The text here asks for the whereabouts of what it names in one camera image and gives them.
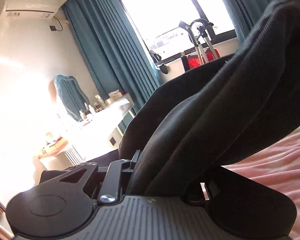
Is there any black garment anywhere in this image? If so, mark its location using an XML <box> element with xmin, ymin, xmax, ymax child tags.
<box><xmin>118</xmin><ymin>0</ymin><xmax>300</xmax><ymax>198</ymax></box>

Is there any white vanity desk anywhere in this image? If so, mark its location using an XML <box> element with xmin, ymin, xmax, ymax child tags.
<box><xmin>75</xmin><ymin>93</ymin><xmax>134</xmax><ymax>160</ymax></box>

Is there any white drawer cabinet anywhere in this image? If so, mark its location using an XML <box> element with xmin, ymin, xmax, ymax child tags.
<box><xmin>38</xmin><ymin>137</ymin><xmax>84</xmax><ymax>170</ymax></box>

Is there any teal framed vanity mirror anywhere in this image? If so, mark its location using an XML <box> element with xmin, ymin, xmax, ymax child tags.
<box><xmin>48</xmin><ymin>74</ymin><xmax>90</xmax><ymax>122</ymax></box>

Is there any left teal curtain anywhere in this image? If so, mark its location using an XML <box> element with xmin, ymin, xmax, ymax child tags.
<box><xmin>61</xmin><ymin>0</ymin><xmax>163</xmax><ymax>133</ymax></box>

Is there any pink bed sheet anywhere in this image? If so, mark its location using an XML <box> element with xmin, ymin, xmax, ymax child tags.
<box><xmin>226</xmin><ymin>126</ymin><xmax>300</xmax><ymax>239</ymax></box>

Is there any silver tripod stand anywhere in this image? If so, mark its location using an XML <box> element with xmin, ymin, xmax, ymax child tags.
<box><xmin>179</xmin><ymin>18</ymin><xmax>219</xmax><ymax>65</ymax></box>

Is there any black framed window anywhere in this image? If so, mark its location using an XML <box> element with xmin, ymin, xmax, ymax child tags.
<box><xmin>119</xmin><ymin>0</ymin><xmax>237</xmax><ymax>61</ymax></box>

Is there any white air conditioner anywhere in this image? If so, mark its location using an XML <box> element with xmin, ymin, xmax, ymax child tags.
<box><xmin>0</xmin><ymin>0</ymin><xmax>59</xmax><ymax>21</ymax></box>

